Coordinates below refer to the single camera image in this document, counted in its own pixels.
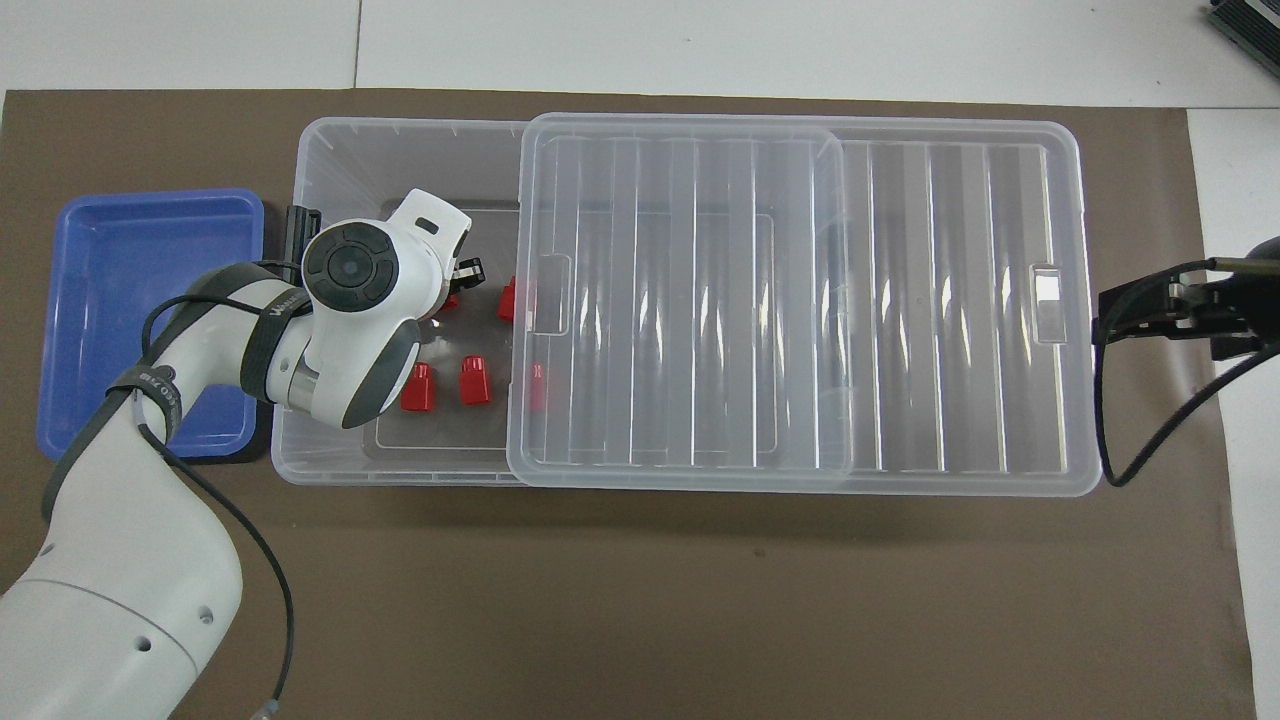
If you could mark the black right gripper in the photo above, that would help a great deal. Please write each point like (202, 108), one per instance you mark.
(1245, 310)

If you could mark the red block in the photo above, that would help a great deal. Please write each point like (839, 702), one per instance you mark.
(419, 390)
(511, 299)
(476, 381)
(537, 386)
(449, 301)

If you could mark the clear ribbed plastic lid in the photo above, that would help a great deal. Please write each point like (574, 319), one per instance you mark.
(950, 300)

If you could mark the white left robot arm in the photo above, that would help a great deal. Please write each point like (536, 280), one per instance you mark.
(120, 580)

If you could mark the clear plastic storage box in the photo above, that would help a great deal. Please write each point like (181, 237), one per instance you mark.
(340, 170)

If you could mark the blue plastic tray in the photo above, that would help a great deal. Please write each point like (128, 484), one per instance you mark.
(110, 280)

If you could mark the black electronic device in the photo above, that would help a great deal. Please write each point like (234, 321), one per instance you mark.
(1250, 28)

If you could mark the brown table mat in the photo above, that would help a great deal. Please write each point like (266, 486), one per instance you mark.
(700, 600)

